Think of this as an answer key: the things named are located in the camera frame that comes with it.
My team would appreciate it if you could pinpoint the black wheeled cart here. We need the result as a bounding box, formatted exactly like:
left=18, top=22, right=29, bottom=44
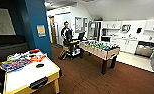
left=61, top=38, right=82, bottom=61

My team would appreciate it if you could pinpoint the dark wall window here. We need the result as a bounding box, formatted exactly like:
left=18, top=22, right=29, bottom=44
left=0, top=8, right=17, bottom=36

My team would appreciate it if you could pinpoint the dark sofa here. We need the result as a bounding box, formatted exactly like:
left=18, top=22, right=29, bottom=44
left=0, top=34, right=31, bottom=63

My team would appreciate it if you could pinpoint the stainless steel dishwasher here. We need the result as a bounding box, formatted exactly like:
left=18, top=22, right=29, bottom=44
left=134, top=40, right=154, bottom=58

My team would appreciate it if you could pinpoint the flat red item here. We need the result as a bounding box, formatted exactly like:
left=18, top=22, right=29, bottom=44
left=28, top=48, right=41, bottom=54

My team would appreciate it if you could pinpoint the person in dark shirt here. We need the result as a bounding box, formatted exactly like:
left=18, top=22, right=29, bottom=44
left=60, top=20, right=74, bottom=48

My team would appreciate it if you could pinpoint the small yellow object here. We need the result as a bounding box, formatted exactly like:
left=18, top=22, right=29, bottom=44
left=70, top=40, right=78, bottom=44

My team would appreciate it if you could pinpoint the black built-in oven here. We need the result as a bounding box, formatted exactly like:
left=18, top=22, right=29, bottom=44
left=101, top=35, right=111, bottom=43

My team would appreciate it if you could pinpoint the wall notice board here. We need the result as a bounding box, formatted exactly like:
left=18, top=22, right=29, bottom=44
left=74, top=16, right=83, bottom=33

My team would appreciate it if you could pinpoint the wooden foosball table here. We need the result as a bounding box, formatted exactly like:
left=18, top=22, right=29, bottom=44
left=78, top=39, right=121, bottom=75

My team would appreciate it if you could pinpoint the three-door white wall cabinet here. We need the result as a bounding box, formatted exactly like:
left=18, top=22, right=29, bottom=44
left=144, top=20, right=154, bottom=33

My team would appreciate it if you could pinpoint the brown wooden door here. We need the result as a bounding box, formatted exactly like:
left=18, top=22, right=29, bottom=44
left=49, top=16, right=58, bottom=46

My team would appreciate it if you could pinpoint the brown cardboard box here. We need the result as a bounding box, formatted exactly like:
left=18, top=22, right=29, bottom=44
left=62, top=44, right=71, bottom=53

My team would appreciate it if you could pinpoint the wide white drawer unit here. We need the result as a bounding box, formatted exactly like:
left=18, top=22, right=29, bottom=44
left=109, top=36, right=119, bottom=46

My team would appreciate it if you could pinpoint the white game box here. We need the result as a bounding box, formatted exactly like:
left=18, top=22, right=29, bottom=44
left=6, top=52, right=26, bottom=61

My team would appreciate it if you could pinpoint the yellow wall notice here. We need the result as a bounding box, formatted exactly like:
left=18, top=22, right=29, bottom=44
left=36, top=24, right=47, bottom=38

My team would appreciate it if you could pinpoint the brown floor bag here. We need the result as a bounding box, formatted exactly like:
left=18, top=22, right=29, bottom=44
left=57, top=49, right=68, bottom=61

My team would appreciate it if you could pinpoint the small white-top table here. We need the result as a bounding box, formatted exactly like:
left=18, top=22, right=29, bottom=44
left=2, top=49, right=62, bottom=94

